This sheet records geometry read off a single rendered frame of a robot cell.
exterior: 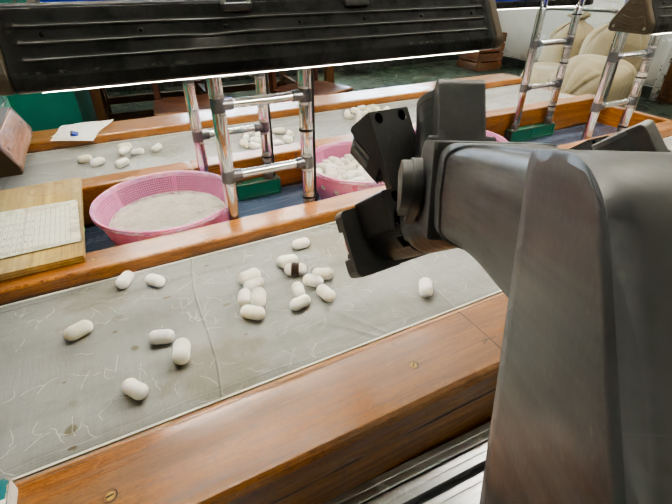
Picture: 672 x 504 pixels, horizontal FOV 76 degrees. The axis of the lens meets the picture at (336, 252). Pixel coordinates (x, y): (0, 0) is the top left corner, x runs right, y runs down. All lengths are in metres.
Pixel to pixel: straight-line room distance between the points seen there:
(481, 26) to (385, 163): 0.37
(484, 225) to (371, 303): 0.45
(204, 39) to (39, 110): 2.82
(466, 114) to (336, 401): 0.30
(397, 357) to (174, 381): 0.26
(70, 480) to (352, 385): 0.27
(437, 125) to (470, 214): 0.15
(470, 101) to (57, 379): 0.53
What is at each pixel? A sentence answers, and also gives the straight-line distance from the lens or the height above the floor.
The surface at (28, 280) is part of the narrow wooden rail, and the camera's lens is 0.76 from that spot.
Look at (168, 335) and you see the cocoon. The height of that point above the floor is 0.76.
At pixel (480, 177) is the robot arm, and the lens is 0.20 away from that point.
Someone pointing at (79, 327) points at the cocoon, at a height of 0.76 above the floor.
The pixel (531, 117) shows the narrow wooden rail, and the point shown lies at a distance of 1.59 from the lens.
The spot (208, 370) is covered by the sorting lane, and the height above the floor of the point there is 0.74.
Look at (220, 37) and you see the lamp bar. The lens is 0.53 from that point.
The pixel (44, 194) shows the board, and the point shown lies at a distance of 1.00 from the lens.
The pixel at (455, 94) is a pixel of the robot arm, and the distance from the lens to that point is 0.36.
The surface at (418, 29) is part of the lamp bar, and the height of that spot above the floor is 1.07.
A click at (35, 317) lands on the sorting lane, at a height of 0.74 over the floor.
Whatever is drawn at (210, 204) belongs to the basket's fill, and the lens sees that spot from 0.93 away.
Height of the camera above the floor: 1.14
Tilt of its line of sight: 33 degrees down
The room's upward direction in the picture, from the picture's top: straight up
